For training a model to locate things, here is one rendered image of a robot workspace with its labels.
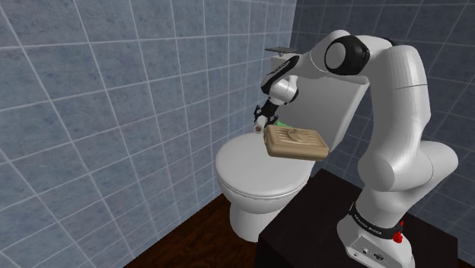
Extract white paper roll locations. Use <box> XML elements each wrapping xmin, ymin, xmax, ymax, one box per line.
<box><xmin>253</xmin><ymin>115</ymin><xmax>267</xmax><ymax>134</ymax></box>

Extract tan ridged soap dish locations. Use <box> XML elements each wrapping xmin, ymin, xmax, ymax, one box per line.
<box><xmin>263</xmin><ymin>124</ymin><xmax>330</xmax><ymax>162</ymax></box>

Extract white toilet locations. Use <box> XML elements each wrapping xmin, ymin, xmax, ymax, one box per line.
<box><xmin>215</xmin><ymin>52</ymin><xmax>372</xmax><ymax>244</ymax></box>

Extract dark robot stand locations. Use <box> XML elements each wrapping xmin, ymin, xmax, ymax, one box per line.
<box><xmin>253</xmin><ymin>168</ymin><xmax>460</xmax><ymax>268</ymax></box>

